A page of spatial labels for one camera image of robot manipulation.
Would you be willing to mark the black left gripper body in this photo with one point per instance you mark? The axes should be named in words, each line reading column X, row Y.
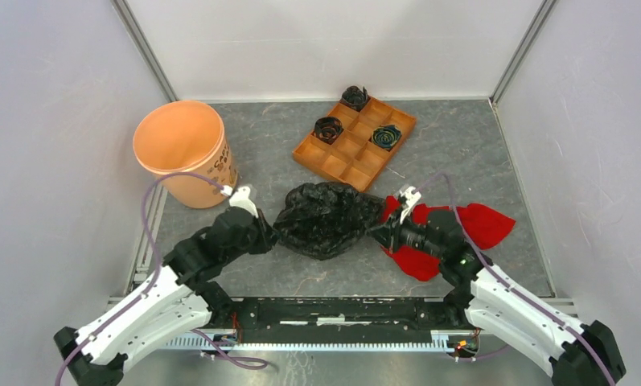
column 257, row 240

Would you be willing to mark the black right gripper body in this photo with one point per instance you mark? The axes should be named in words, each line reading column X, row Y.
column 409, row 236

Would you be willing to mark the black plastic trash bag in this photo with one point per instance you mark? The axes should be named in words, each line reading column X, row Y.
column 323, row 220

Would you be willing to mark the orange trash bin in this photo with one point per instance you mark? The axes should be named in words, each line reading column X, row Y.
column 185, row 136

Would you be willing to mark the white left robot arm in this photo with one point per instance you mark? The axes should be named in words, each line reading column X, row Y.
column 179, row 296

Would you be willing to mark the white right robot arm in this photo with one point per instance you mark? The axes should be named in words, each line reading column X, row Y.
column 569, row 351

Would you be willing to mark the red cloth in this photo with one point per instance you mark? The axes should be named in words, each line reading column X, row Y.
column 486, row 226

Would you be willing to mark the blue yellow rolled tie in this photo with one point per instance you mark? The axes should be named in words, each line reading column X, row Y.
column 386, row 137

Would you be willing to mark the black orange rolled tie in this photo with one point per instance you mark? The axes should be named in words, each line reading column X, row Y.
column 328, row 129

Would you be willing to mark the orange wooden compartment tray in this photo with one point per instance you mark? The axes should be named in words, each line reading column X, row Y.
column 352, row 158

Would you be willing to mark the dark rolled tie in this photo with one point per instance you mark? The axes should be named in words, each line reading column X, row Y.
column 355, row 98

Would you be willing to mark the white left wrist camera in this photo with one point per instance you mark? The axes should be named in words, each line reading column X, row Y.
column 242, row 197

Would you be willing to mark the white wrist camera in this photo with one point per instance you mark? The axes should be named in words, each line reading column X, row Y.
column 242, row 197
column 408, row 196

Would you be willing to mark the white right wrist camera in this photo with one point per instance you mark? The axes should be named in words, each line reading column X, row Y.
column 408, row 196

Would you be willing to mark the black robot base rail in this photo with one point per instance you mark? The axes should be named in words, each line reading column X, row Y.
column 341, row 324

